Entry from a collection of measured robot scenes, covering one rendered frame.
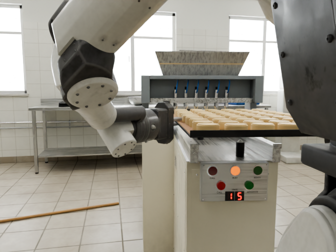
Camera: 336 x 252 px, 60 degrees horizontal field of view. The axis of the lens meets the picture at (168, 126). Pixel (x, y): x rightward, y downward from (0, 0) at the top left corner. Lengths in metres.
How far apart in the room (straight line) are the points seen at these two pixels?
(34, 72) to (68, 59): 4.46
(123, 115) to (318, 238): 0.45
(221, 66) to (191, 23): 3.27
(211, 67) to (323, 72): 1.49
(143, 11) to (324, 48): 0.21
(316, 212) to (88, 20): 0.36
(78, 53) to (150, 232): 1.60
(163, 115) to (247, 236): 0.61
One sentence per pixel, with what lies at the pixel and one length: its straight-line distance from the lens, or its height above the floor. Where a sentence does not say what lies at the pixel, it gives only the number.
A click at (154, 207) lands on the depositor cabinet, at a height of 0.38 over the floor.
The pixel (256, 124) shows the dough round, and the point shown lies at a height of 1.02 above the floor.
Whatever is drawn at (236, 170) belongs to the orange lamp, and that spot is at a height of 0.81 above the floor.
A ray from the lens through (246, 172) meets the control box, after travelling 1.07.
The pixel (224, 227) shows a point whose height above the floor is 0.59.
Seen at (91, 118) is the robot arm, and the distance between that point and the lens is 0.58.
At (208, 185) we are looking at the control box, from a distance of 1.05.
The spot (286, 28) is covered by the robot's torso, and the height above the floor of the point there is 1.16.
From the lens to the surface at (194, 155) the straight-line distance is 1.02.
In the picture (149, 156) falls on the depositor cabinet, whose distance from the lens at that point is 1.75.
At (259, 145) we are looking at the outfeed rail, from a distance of 1.20.
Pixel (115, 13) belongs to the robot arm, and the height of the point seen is 1.18.
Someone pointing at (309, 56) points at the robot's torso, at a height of 1.13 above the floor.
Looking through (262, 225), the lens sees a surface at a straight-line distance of 1.20.
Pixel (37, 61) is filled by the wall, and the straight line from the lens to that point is 4.88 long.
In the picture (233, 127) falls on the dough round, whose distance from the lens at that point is 0.63.
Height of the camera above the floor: 1.09
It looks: 7 degrees down
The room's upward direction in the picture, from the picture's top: straight up
